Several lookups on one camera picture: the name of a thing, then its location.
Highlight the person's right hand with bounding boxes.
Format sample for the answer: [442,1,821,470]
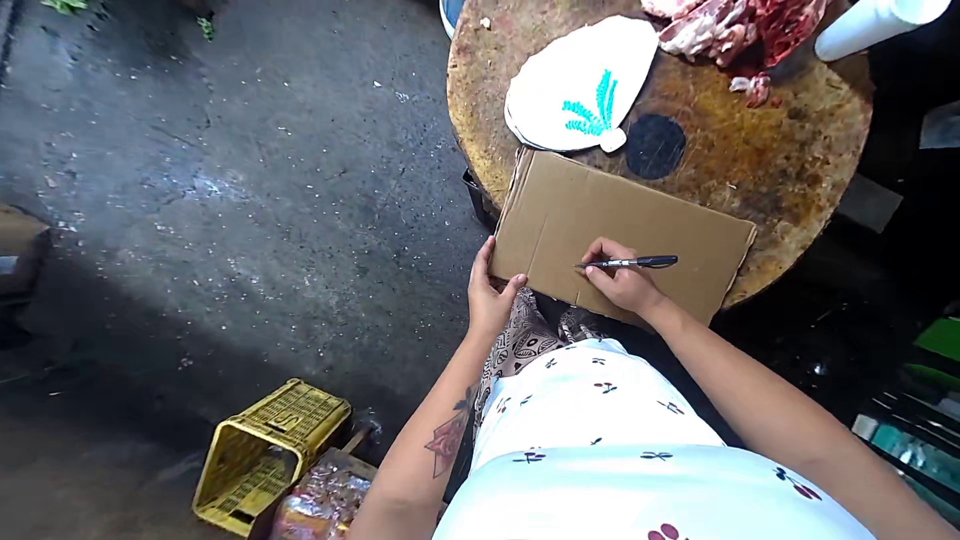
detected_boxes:
[581,237,667,317]

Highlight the person's left hand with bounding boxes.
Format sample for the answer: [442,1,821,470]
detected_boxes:
[468,235,528,339]

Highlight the brown cardboard sheet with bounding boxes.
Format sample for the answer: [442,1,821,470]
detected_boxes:
[488,147,758,327]

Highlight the black pen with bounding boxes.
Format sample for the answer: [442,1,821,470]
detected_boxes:
[575,255,679,270]

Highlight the person's right forearm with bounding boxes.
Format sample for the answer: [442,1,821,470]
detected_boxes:
[643,297,960,540]

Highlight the person's left forearm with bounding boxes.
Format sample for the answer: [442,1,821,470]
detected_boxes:
[348,327,498,540]

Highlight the person's legs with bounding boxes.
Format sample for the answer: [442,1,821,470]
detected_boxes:
[474,288,606,436]

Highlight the black round disc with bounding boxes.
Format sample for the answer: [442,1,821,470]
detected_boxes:
[624,113,687,180]

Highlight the white fan with green embroidery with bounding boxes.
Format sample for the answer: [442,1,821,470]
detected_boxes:
[504,15,660,154]

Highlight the person's body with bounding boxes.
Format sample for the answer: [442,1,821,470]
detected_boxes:
[432,338,879,540]

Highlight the round wooden table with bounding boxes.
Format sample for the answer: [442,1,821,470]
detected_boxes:
[447,0,876,311]

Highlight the small raw meat scrap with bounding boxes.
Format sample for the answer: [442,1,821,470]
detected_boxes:
[729,72,772,109]

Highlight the yellow plastic crate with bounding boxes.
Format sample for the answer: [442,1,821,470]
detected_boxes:
[192,378,353,538]

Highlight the blue and white bucket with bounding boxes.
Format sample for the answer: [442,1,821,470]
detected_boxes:
[438,0,466,40]

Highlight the grey flat board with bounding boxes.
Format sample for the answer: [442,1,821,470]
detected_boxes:
[835,173,904,234]

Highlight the pile of raw meat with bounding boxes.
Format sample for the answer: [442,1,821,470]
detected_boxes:
[641,0,828,70]

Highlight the pile of plastic-wrapped packets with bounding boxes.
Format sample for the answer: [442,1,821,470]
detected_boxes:
[268,447,378,540]

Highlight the white plastic cylinder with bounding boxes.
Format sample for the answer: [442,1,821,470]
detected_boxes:
[814,0,951,63]

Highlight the green plastic item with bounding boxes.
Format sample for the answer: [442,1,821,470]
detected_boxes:
[913,318,960,364]

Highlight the dark rack with glassy items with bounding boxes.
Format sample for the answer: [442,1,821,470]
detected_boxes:
[852,391,960,526]

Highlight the pale grey plastic piece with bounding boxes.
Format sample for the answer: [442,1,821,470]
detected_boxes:
[919,102,960,150]

